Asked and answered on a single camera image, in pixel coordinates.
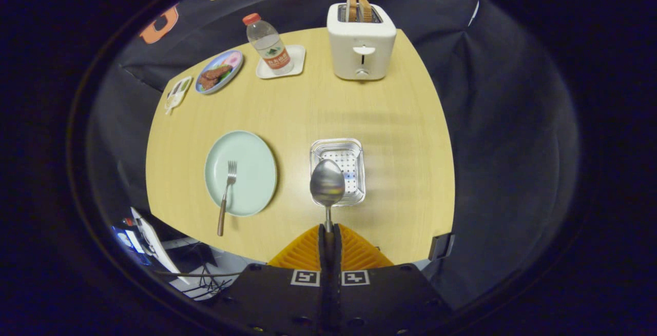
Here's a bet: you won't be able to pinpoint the clear water bottle red cap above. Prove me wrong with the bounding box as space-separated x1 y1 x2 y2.
242 13 295 76

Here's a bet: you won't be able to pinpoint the blue patterned plate with food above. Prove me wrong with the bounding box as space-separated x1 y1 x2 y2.
195 50 244 95

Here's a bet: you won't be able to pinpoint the black cables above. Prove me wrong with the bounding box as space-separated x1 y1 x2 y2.
154 264 242 295

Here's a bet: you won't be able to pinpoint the white toaster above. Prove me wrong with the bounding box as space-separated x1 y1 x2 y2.
326 2 397 81

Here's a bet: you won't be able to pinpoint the black table clamp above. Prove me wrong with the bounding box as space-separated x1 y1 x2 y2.
429 232 456 261

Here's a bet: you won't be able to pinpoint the laptop with blue screen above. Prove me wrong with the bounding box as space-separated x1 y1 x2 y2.
112 218 154 265

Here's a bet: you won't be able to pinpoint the metal spoon wooden handle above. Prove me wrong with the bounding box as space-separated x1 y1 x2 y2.
310 159 346 234

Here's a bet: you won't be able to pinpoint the small white compartment dish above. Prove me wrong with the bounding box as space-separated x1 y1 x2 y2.
164 76 193 116

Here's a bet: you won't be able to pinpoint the metal fork wooden handle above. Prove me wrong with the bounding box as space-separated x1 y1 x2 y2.
217 160 238 237

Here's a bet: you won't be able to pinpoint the mint green plate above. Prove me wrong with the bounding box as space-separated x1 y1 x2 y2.
204 130 278 218

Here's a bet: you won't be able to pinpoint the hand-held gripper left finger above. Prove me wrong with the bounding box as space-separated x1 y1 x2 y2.
216 223 332 336

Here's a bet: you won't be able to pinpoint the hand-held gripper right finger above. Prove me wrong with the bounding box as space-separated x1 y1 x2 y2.
328 223 455 336

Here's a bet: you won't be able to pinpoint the black backdrop cloth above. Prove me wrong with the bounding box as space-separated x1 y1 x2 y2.
87 0 581 308

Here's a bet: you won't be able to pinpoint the white square coaster tray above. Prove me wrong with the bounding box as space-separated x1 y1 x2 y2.
256 45 306 80

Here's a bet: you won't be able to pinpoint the metal perforated basket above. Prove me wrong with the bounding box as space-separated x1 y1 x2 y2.
310 138 366 207

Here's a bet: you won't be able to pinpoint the white slanted panel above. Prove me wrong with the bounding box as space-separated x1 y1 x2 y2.
131 207 190 285

